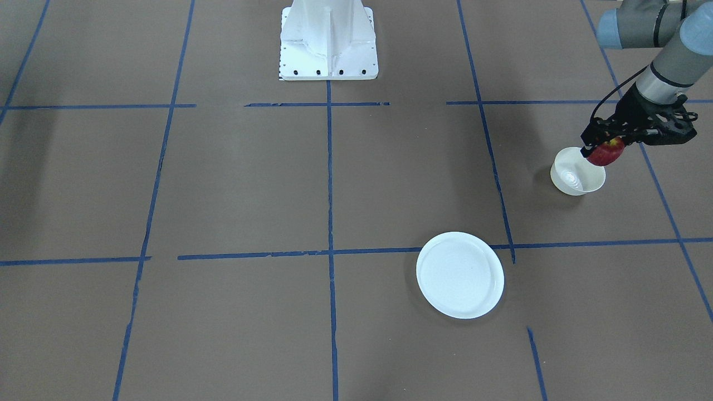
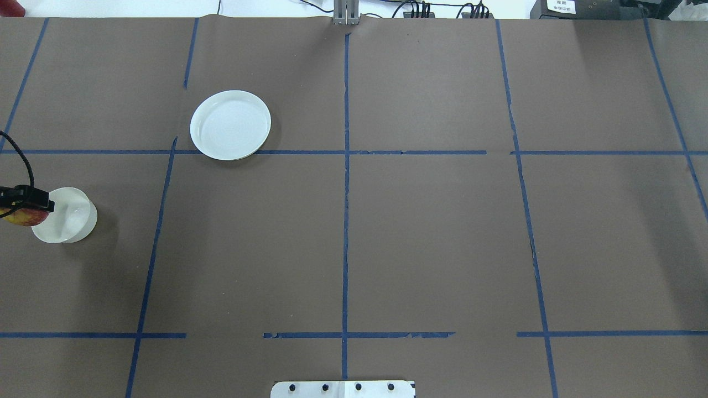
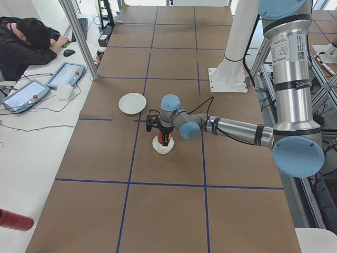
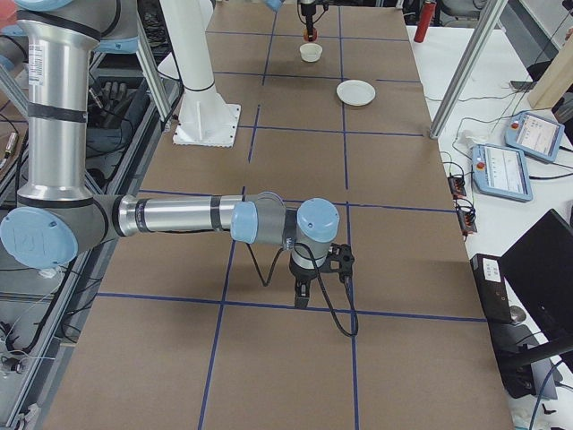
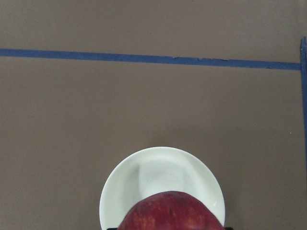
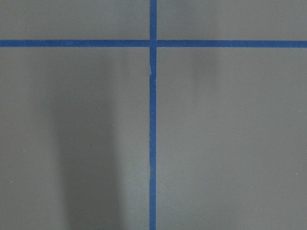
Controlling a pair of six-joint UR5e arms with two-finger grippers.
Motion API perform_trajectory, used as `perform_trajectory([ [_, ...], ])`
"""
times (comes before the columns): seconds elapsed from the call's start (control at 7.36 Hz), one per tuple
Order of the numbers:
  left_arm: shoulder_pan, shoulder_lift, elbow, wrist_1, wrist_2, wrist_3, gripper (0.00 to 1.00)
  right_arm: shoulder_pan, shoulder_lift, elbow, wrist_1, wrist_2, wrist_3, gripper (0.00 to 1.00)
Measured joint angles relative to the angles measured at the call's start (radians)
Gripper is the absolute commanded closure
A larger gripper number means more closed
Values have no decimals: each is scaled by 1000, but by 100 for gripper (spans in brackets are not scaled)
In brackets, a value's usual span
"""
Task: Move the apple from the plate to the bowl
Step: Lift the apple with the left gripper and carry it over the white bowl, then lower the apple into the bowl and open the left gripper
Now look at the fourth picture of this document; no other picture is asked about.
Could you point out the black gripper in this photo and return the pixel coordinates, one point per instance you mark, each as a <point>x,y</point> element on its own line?
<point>299,272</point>
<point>308,10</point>

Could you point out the red yellow apple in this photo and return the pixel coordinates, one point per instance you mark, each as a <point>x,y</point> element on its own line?
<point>310,35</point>

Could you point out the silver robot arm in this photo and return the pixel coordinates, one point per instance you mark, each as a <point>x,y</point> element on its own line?
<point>275,5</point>
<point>58,218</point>

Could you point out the white bowl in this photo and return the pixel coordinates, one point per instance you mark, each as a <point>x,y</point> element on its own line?
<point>310,52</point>

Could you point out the white round plate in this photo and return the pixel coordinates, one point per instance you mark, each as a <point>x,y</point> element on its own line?
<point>356,93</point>

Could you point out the red bottle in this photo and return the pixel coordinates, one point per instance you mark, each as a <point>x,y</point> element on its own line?
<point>425,20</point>

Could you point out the black box device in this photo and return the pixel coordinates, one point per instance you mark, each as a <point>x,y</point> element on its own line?
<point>491,287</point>

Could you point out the orange black connector board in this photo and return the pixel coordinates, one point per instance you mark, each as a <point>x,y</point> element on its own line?
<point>457,186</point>

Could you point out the near teach pendant tablet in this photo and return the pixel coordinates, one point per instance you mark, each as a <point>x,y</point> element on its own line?
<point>501,171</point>

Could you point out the teach pendant tablet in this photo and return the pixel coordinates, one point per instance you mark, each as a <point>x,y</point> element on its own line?
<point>501,171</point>
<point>536,136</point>

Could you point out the black laptop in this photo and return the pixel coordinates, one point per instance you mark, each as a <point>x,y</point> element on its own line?
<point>538,268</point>

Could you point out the far teach pendant tablet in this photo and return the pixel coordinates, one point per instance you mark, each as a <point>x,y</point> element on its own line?
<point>536,136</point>

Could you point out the wrist black camera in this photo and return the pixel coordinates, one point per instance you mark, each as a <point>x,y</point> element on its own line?
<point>340,260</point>

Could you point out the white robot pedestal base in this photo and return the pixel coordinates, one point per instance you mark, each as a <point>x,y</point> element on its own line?
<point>204,117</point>

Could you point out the aluminium frame post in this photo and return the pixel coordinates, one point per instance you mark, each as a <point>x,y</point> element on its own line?
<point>488,20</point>

